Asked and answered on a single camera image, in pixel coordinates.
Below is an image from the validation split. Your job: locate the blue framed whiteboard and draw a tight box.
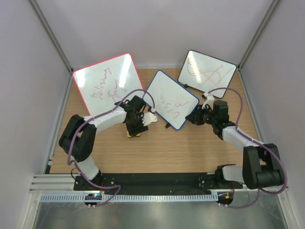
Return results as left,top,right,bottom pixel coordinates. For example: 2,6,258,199
142,70,200,130

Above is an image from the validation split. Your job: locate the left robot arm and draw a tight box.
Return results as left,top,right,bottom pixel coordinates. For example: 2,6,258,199
59,95,148,191

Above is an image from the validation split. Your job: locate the white slotted cable duct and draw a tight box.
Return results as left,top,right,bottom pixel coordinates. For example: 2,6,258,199
40,192,218,203

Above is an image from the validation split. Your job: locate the left aluminium corner post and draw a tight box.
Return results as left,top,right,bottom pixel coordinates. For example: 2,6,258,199
28,0,73,73

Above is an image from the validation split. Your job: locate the yellow bone-shaped eraser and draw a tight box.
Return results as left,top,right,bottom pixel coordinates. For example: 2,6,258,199
127,131,141,138

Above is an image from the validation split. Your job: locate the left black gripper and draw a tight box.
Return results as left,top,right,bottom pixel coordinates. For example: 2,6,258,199
126,113,148,137

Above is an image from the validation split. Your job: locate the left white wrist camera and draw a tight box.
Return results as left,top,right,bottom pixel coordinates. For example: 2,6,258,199
142,112,157,126

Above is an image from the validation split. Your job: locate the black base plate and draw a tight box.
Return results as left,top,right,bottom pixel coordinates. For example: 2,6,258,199
74,173,243,193

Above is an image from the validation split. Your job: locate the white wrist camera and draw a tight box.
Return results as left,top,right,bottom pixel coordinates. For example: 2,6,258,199
202,93,214,109
142,112,157,126

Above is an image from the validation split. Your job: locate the black framed whiteboard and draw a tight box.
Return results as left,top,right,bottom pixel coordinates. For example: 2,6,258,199
177,50,237,98

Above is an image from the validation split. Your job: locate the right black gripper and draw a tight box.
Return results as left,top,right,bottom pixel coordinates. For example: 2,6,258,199
186,104,217,126

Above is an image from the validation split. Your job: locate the right aluminium corner post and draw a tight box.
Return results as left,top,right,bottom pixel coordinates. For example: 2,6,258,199
237,0,283,70

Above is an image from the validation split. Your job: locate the pink framed whiteboard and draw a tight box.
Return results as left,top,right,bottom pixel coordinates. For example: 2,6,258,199
72,53,143,116

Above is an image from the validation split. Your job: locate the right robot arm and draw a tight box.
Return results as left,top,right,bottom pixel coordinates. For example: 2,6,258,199
185,100,287,190

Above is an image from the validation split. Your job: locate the aluminium corner post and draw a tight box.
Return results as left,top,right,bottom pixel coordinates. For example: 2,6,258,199
237,0,283,70
28,0,73,73

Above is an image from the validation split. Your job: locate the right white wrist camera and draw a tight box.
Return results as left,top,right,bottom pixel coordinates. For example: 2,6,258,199
202,93,214,109

